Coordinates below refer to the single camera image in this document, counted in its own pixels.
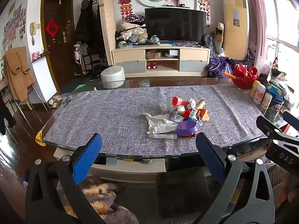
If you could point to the beige wall intercom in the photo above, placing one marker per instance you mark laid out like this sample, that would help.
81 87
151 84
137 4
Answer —
32 28

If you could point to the white board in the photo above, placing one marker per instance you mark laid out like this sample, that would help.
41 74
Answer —
44 79

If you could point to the metal chair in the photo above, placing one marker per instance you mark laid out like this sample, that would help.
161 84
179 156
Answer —
37 98

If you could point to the grey hanging clothes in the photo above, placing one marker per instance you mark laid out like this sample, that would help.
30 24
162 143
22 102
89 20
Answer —
211 46

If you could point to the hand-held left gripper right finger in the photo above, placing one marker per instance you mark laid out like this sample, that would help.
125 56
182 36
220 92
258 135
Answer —
210 156

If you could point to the white wrapper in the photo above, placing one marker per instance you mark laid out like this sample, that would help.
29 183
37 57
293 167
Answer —
158 122

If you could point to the yellow green scooter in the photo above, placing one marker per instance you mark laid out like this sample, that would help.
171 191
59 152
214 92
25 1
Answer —
81 67

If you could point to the beige television cabinet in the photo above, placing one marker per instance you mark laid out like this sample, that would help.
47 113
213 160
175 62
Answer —
128 56

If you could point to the yellow table corner guard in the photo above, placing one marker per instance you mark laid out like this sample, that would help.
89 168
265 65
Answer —
40 140

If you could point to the yellow label white bottle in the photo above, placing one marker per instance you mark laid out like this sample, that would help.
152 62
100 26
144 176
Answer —
254 88

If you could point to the purple plastic bowl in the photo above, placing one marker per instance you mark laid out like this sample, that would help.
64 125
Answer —
186 127

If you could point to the pink curtain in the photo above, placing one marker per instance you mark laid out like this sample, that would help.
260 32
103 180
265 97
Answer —
257 16

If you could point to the woven folding screen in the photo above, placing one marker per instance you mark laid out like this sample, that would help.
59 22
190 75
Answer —
108 28

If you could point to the fluffy beige rug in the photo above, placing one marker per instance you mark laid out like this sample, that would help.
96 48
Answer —
102 196

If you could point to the small yellow label bottle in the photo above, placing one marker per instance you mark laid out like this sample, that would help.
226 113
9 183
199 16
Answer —
266 100

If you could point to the silver foil wrapper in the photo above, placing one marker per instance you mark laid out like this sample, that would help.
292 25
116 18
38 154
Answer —
174 116

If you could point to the white round device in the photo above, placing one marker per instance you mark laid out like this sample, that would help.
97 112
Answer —
172 53

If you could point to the dark shoes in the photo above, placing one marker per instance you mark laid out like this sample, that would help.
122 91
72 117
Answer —
96 72

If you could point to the wall photo collage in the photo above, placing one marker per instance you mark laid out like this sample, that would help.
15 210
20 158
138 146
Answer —
14 25

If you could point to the dark wooden door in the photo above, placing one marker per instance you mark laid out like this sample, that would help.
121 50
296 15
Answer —
58 51

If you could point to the black bin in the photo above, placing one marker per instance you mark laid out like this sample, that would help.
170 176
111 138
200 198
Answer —
182 191

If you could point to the beige standing air conditioner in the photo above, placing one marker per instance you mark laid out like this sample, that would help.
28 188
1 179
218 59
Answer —
236 28

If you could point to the crumpled plastic bags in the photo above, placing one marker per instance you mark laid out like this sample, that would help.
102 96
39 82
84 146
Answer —
279 74

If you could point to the person's right hand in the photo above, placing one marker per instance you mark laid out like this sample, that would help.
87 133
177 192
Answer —
293 191

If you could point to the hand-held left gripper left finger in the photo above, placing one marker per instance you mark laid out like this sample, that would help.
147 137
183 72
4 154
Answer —
87 156

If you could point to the red diamond door sign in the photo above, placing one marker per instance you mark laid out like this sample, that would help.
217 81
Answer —
51 28

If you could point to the purple cloth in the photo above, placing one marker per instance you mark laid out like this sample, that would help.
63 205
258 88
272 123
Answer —
219 66

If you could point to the printed paper ball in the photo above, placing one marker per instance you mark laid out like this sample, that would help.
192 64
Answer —
192 103

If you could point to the large window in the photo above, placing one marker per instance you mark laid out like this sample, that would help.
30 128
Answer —
282 23

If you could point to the small cardboard box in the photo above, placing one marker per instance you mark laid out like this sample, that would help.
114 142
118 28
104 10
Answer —
151 56

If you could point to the red lace basket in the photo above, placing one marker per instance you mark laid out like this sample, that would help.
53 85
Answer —
245 78

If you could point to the orange tube with red cap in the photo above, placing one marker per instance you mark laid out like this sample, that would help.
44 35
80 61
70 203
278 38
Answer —
200 104

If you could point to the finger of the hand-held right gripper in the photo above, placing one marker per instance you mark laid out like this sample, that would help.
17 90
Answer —
292 121
268 128

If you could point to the light blue plastic frame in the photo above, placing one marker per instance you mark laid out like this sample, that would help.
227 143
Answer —
199 120

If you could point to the red fish hanging ornament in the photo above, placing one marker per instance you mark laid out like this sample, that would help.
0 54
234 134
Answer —
125 3

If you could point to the pink plastic cone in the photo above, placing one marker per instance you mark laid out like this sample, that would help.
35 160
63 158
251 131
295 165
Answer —
178 101

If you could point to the brown coat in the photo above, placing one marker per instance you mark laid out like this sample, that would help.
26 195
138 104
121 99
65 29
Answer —
17 72

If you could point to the grey woven table cloth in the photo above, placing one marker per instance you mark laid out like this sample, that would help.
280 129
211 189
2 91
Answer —
105 112

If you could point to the black garment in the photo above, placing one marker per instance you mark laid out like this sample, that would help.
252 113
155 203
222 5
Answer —
5 116

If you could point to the pink toy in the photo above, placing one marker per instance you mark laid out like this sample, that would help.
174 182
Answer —
35 56

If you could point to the clear plastic bag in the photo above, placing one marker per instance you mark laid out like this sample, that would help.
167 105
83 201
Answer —
165 105

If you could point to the red lantern ornament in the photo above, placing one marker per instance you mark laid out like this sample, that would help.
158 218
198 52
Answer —
186 113

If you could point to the stacked cardboard boxes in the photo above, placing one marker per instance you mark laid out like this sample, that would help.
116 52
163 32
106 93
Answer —
219 35

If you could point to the pink hanging wall ornament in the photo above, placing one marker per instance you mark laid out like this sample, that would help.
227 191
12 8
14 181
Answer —
202 2

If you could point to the blue tube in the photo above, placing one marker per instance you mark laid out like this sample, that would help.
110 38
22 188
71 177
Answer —
191 114

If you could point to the white round stool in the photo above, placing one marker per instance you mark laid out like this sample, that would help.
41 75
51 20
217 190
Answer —
112 75

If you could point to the white child bag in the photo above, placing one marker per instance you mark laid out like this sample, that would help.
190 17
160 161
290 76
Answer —
77 54

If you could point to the coat rack with dark coats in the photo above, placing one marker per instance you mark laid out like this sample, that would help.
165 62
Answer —
88 28

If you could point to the pile of clothes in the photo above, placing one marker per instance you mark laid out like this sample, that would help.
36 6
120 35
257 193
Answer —
130 32

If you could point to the orange stick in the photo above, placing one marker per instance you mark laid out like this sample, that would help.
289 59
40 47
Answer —
229 75

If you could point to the green triangular paper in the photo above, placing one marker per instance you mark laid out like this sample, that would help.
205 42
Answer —
80 86

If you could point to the black flat television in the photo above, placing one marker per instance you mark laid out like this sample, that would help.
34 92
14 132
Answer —
175 24

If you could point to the blue round tin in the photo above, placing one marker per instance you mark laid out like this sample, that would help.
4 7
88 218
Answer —
276 95

